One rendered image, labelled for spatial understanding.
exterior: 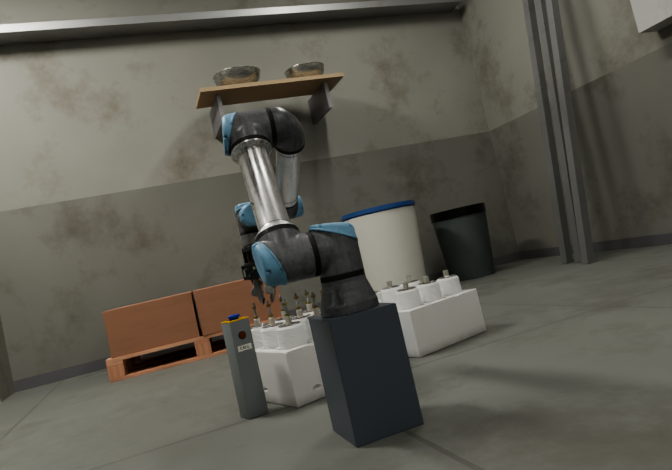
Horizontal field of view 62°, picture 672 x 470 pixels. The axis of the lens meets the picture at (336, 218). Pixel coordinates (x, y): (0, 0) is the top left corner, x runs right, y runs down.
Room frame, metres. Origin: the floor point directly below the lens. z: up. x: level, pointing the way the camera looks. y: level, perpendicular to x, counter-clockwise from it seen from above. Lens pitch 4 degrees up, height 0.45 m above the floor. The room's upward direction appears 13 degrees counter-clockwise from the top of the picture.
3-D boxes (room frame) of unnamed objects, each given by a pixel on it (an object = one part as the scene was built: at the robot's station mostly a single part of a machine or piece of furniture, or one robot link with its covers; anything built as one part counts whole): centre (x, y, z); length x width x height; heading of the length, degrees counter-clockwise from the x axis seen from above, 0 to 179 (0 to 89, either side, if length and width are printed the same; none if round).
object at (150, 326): (3.86, 1.07, 0.21); 1.21 x 0.87 x 0.42; 110
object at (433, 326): (2.40, -0.24, 0.09); 0.39 x 0.39 x 0.18; 36
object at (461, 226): (4.82, -1.04, 0.30); 0.48 x 0.47 x 0.60; 20
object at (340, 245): (1.44, 0.02, 0.47); 0.13 x 0.12 x 0.14; 106
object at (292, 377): (2.07, 0.21, 0.09); 0.39 x 0.39 x 0.18; 36
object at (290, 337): (1.91, 0.24, 0.16); 0.10 x 0.10 x 0.18
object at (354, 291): (1.44, 0.02, 0.35); 0.15 x 0.15 x 0.10
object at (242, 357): (1.84, 0.40, 0.16); 0.07 x 0.07 x 0.31; 36
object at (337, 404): (1.44, 0.02, 0.15); 0.18 x 0.18 x 0.30; 20
